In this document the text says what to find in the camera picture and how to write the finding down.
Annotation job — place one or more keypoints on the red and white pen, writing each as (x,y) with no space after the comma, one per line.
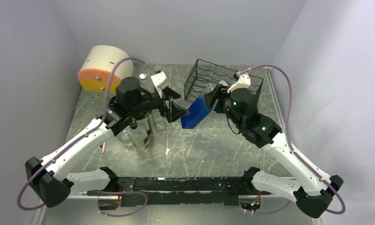
(103,147)

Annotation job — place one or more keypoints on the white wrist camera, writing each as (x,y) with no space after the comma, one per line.
(160,82)
(242,82)

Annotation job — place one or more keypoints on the clear bottle gold cap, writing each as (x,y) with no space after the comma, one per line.
(138,137)

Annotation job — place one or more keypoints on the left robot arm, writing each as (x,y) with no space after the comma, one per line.
(51,177)

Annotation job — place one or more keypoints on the cream and orange cylinder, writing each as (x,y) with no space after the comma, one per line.
(95,72)

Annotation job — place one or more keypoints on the black wire wine rack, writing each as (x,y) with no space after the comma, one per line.
(205,73)

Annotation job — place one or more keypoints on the clear bottle silver cap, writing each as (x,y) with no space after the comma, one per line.
(144,81)

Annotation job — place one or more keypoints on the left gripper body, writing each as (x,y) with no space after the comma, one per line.
(157,102)

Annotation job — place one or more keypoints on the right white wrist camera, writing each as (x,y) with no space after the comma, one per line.
(242,82)

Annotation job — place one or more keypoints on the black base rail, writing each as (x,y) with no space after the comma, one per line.
(134,191)

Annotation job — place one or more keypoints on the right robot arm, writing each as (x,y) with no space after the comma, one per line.
(312,189)

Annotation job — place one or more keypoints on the blue square bottle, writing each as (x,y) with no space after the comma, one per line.
(198,110)

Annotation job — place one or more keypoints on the clear bottle white cap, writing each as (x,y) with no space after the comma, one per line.
(123,136)

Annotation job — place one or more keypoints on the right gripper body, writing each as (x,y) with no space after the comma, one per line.
(223,104)

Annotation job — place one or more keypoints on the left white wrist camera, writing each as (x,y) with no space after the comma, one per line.
(160,82)

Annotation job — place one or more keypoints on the dark green wine bottle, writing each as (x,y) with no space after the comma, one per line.
(143,119)

